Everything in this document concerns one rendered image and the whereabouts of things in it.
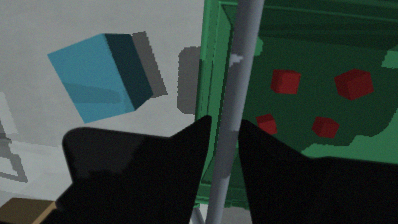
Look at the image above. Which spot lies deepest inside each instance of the teal cube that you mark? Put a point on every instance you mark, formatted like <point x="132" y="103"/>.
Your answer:
<point x="103" y="76"/>

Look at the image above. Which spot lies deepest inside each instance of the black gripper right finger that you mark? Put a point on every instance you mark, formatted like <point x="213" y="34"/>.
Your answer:
<point x="286" y="187"/>

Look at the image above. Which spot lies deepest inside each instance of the green plastic tray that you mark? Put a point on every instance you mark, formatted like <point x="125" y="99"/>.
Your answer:
<point x="319" y="39"/>

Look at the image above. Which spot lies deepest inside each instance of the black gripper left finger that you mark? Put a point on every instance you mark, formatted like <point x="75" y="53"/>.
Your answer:
<point x="172" y="164"/>

